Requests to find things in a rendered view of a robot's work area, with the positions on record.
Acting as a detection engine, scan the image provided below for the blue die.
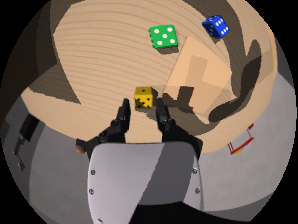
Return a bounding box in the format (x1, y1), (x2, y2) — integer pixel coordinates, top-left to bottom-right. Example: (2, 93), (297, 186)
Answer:
(202, 15), (230, 38)

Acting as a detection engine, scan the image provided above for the peach square mat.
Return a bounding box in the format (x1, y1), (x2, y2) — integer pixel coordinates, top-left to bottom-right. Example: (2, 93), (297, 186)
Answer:
(160, 35), (233, 114)

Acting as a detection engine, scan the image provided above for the yellow die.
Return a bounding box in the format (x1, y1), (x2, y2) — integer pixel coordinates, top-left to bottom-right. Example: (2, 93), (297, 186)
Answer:
(134, 87), (153, 109)

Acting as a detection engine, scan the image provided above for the green die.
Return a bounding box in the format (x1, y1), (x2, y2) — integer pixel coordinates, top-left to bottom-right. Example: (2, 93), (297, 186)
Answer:
(148, 24), (178, 49)

